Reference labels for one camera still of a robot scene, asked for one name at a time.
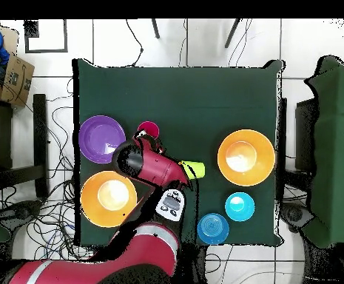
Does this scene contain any red cup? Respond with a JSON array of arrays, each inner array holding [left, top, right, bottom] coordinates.
[[136, 120, 161, 140]]

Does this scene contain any green cup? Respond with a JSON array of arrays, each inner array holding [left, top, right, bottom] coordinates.
[[178, 160, 206, 180]]

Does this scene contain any translucent blue bowl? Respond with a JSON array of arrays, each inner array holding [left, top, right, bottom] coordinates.
[[197, 212, 230, 246]]

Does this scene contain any light blue opaque bowl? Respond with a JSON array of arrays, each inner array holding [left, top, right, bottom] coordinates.
[[224, 192, 256, 223]]

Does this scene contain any large orange bowl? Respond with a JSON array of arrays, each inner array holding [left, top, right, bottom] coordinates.
[[217, 129, 277, 188], [80, 170, 138, 229]]

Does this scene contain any dark green tablecloth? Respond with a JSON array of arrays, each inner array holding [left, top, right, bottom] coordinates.
[[72, 58, 286, 248]]

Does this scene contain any purple bowl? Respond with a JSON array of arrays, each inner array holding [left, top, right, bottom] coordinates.
[[78, 115, 127, 164]]

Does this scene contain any black bench stand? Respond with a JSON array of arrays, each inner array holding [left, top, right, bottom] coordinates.
[[0, 93, 50, 199]]

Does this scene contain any black tripod leg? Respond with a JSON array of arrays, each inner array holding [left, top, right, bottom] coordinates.
[[224, 18, 241, 49], [151, 18, 161, 39]]

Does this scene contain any cardboard box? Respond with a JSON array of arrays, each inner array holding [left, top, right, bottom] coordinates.
[[0, 54, 36, 108]]

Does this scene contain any black monitor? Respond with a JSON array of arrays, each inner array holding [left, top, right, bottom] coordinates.
[[294, 98, 319, 173]]

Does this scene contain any tangle of floor cables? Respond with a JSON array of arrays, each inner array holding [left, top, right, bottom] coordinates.
[[0, 78, 97, 263]]

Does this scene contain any black floor cable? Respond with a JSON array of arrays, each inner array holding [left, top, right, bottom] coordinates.
[[126, 18, 144, 67]]

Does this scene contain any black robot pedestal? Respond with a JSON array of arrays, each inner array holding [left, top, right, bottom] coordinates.
[[175, 245, 209, 284]]

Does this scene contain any black square frame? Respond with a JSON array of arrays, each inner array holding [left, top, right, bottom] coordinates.
[[23, 18, 69, 54]]

